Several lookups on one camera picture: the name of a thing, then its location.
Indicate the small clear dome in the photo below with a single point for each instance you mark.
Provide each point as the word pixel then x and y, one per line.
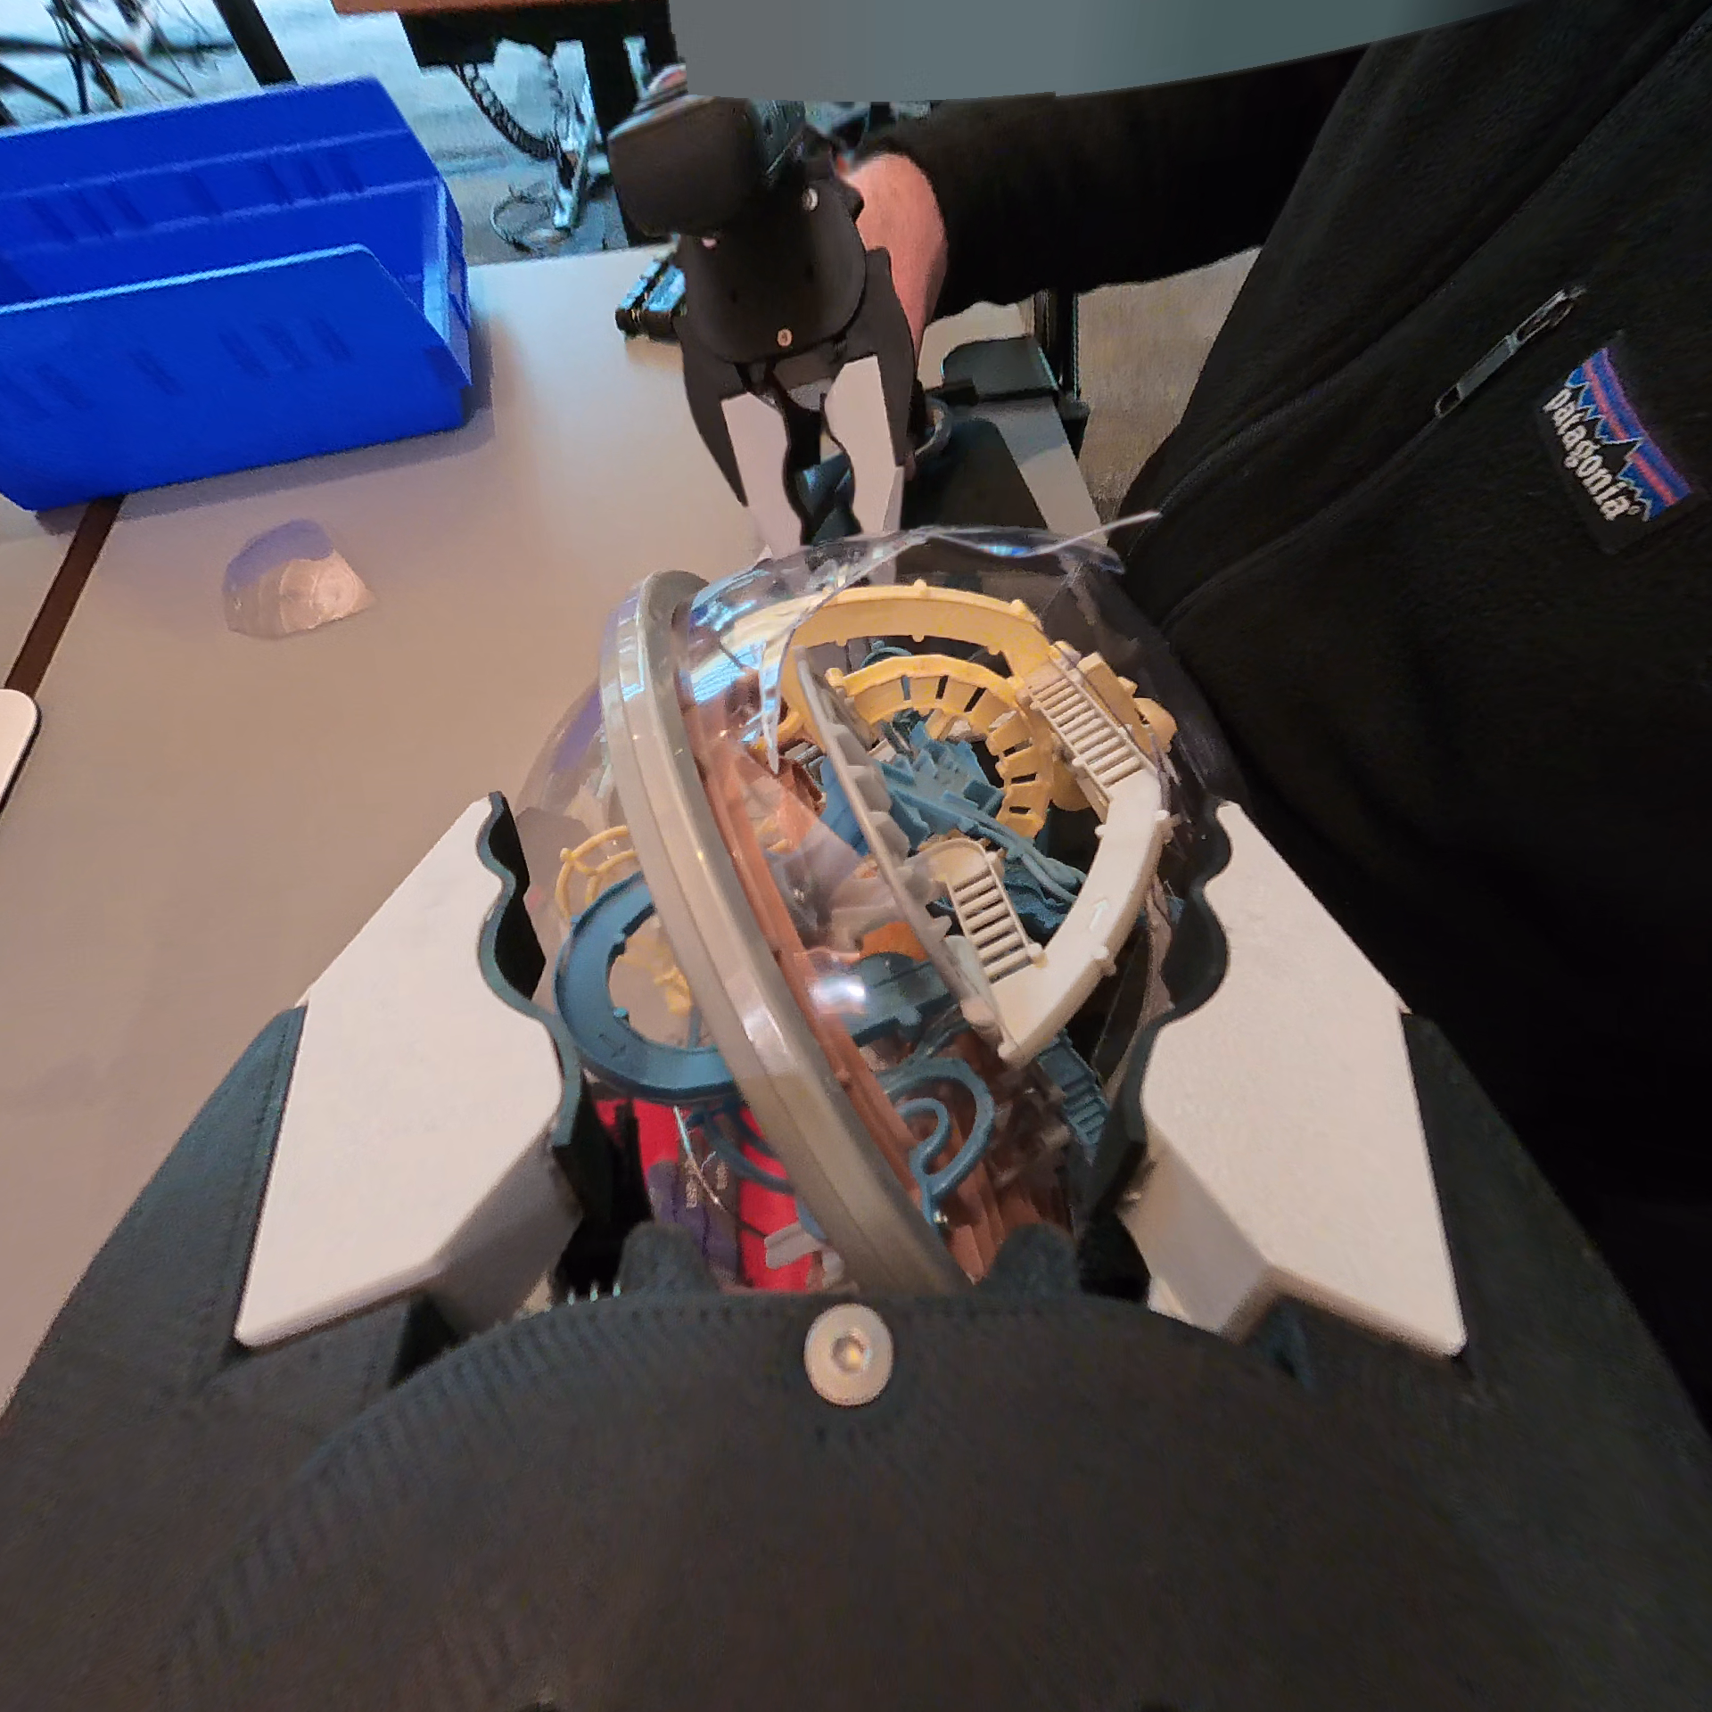
pixel 297 581

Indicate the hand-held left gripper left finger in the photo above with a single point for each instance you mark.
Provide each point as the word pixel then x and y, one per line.
pixel 403 1124

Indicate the black perforated pad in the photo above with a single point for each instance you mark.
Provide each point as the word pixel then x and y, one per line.
pixel 1003 469

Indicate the black bit holder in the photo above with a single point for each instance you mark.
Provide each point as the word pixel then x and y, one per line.
pixel 648 295

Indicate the person's right forearm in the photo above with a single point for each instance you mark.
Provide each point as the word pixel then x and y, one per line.
pixel 1124 173

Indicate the person's right hand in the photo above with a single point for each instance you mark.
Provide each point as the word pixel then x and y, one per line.
pixel 916 240

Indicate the clear maze ball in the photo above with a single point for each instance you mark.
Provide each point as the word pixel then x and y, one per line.
pixel 857 882

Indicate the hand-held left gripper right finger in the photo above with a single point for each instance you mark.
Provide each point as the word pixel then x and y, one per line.
pixel 1298 1124

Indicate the blue storage bin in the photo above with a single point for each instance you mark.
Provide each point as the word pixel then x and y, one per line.
pixel 214 295

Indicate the person's black clothing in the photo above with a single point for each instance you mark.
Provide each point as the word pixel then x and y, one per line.
pixel 1446 668

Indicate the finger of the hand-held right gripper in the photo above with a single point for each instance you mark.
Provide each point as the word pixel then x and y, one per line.
pixel 870 454
pixel 767 469

